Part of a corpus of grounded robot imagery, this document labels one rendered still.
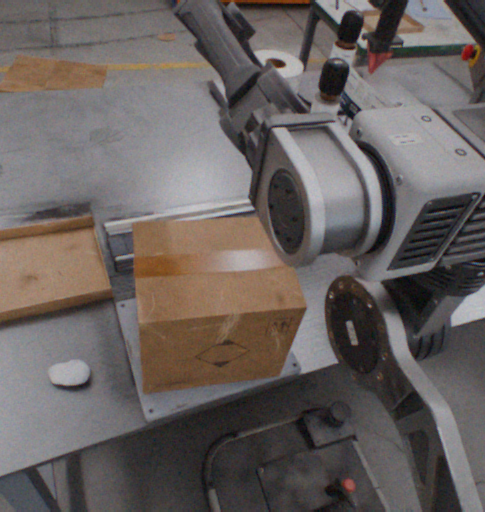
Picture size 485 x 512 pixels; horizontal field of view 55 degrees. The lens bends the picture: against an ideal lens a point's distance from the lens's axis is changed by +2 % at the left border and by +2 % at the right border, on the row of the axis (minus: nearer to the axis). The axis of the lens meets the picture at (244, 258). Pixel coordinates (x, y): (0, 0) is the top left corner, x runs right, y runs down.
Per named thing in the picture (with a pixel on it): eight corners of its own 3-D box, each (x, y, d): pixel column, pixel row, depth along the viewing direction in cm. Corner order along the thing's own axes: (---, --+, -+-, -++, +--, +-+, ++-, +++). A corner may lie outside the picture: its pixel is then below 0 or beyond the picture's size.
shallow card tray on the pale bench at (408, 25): (397, 14, 274) (399, 7, 272) (423, 32, 261) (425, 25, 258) (349, 17, 262) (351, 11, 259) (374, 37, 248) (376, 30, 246)
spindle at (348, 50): (336, 83, 189) (359, 6, 168) (347, 94, 184) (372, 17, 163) (317, 85, 186) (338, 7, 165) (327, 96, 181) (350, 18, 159)
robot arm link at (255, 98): (241, 142, 57) (273, 111, 55) (217, 98, 63) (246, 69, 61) (280, 176, 64) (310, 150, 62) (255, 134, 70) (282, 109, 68)
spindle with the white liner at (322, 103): (318, 138, 163) (344, 52, 141) (330, 152, 158) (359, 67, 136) (296, 141, 160) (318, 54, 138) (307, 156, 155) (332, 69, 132)
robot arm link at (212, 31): (158, 4, 87) (195, -40, 84) (206, 54, 97) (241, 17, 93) (227, 142, 59) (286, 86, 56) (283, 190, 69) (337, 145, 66)
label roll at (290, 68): (248, 115, 167) (254, 76, 156) (238, 86, 179) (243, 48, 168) (300, 115, 171) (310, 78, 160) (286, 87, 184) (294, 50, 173)
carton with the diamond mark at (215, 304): (257, 291, 117) (276, 215, 97) (280, 376, 102) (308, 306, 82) (137, 301, 110) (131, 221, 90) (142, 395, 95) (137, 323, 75)
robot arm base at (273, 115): (251, 210, 57) (267, 125, 48) (231, 169, 62) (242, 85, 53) (312, 201, 60) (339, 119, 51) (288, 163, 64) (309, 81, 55)
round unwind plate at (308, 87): (344, 71, 200) (345, 68, 199) (383, 109, 182) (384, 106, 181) (281, 76, 189) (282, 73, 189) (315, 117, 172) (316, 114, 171)
